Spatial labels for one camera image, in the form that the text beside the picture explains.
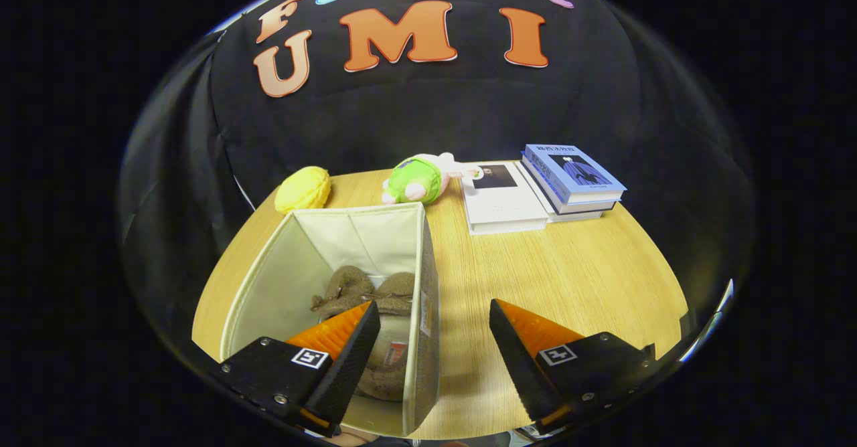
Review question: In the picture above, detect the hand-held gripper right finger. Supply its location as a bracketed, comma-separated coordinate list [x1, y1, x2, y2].
[489, 298, 657, 434]

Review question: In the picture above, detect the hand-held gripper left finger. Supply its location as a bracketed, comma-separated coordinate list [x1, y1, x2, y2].
[214, 300, 382, 438]

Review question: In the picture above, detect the brown fuzzy shoe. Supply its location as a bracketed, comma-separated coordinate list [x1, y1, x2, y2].
[310, 265, 377, 319]
[355, 272, 417, 402]

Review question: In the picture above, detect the grey fabric storage box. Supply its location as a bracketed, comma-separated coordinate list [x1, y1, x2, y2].
[220, 201, 441, 438]

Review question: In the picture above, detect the white book with dark photo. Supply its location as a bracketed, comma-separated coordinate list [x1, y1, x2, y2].
[461, 161, 550, 236]

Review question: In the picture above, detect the book with blue spine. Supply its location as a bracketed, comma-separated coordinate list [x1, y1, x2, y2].
[521, 153, 620, 215]

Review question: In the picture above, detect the yellow plush toy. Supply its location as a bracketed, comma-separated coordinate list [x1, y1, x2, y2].
[275, 166, 332, 215]

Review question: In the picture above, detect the green and pink plush toy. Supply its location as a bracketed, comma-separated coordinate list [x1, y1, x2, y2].
[382, 153, 473, 205]

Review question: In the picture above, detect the blue cover book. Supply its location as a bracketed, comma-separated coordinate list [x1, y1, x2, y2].
[524, 143, 628, 205]

